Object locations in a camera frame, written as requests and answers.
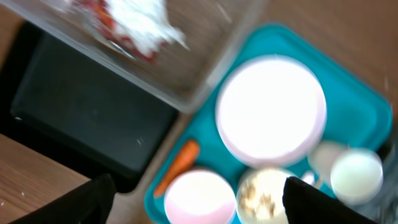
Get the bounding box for white bowl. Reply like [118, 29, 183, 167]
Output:
[236, 168, 294, 224]

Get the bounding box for clear plastic bin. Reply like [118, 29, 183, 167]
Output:
[2, 0, 265, 112]

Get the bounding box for orange carrot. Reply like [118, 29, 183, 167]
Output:
[153, 139, 200, 198]

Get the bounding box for rice and peanuts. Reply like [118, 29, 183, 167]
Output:
[238, 182, 275, 220]

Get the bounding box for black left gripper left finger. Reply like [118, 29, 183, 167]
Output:
[11, 174, 116, 224]

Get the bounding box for white napkin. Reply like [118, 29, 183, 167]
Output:
[106, 0, 188, 57]

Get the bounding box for white plastic fork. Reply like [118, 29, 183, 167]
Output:
[301, 170, 323, 189]

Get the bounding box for black plastic tray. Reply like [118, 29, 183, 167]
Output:
[1, 22, 178, 193]

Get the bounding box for large white plate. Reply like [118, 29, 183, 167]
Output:
[215, 55, 327, 168]

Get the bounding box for small pink plate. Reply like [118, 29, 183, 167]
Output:
[164, 169, 236, 224]

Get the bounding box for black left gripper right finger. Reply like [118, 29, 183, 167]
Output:
[282, 177, 376, 224]

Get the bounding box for white cup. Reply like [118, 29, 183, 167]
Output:
[330, 148, 384, 205]

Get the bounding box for red snack wrapper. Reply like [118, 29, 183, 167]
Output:
[72, 0, 157, 62]

